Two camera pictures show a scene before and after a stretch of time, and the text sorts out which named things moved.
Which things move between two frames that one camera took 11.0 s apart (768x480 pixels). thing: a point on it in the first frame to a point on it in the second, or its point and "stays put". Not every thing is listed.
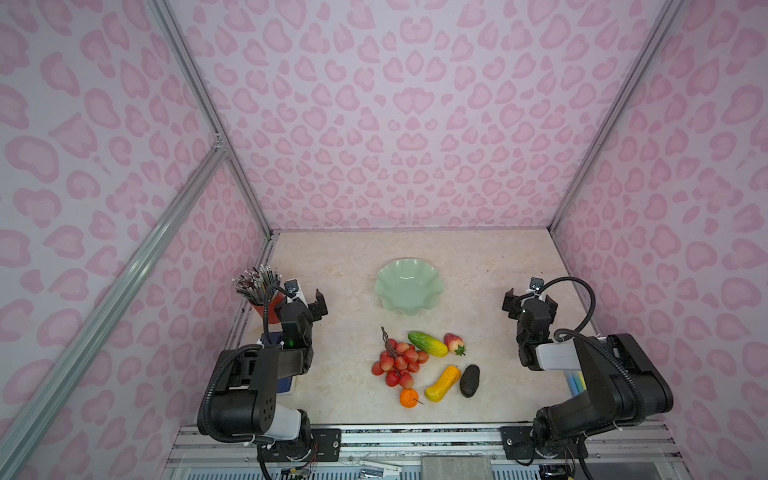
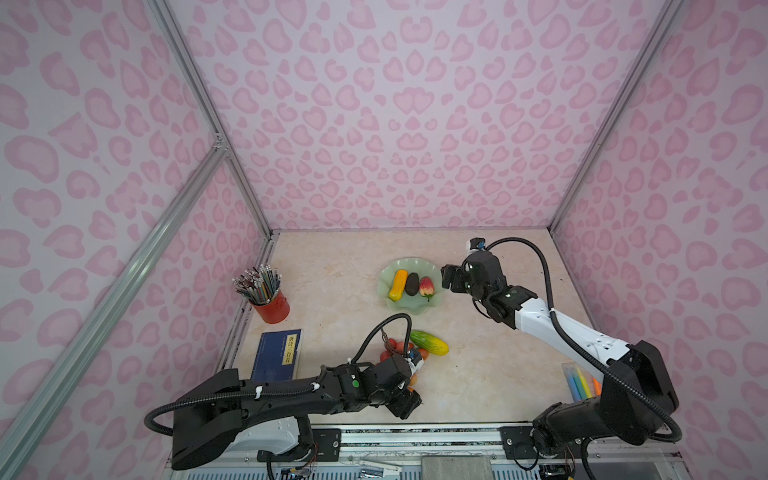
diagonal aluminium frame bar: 184,201 stays put
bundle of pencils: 258,284 stays put
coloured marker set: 576,382 stays put
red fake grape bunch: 399,362 stays put
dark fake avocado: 469,380 to 412,284
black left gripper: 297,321 to 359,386
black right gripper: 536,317 to 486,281
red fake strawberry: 455,344 to 427,288
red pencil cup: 276,300 stays put
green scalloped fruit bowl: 409,286 stays put
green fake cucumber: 428,344 stays put
